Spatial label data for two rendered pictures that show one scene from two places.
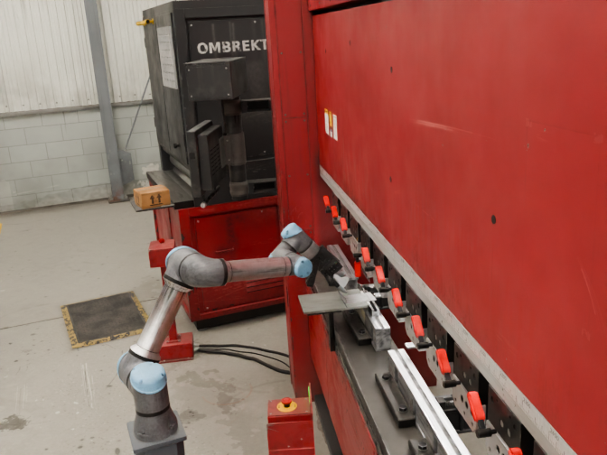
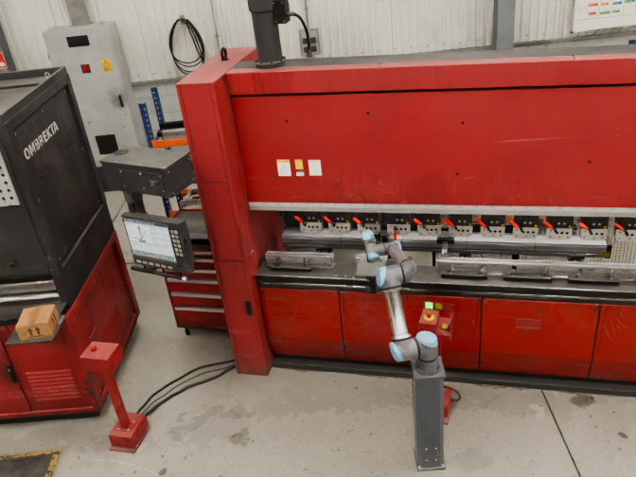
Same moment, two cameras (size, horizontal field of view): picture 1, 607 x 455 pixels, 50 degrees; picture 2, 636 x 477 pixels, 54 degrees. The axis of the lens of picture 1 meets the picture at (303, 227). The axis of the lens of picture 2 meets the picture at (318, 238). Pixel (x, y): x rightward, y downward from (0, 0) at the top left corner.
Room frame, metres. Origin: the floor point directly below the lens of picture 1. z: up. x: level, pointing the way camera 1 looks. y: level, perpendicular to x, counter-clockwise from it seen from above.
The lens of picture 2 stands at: (1.37, 3.30, 3.29)
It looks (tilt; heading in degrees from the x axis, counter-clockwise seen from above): 30 degrees down; 294
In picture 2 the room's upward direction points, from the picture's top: 7 degrees counter-clockwise
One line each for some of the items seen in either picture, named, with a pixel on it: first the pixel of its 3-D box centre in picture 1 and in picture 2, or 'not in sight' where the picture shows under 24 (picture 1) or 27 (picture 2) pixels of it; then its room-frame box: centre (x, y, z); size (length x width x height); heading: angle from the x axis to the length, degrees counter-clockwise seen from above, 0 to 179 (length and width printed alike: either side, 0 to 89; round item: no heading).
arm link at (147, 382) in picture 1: (149, 385); (426, 344); (1.98, 0.56, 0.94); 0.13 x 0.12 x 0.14; 32
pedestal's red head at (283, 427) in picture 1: (290, 421); (436, 321); (2.01, 0.09, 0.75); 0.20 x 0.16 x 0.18; 1
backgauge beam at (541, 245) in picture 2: not in sight; (436, 241); (2.14, -0.59, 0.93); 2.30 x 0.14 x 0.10; 7
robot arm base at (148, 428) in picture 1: (154, 416); (427, 360); (1.97, 0.56, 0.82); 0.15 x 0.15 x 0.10
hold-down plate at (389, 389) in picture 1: (394, 397); (464, 274); (1.90, -0.27, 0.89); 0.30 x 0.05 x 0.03; 7
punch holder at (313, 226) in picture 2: (343, 210); (311, 219); (2.93, -0.19, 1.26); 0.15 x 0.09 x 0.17; 7
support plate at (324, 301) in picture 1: (331, 301); (371, 265); (2.49, -0.10, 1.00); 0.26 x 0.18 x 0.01; 97
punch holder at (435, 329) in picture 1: (451, 347); (525, 223); (1.54, -0.37, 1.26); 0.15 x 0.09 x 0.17; 7
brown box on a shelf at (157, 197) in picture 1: (151, 196); (33, 323); (4.36, 1.03, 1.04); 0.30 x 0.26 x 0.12; 21
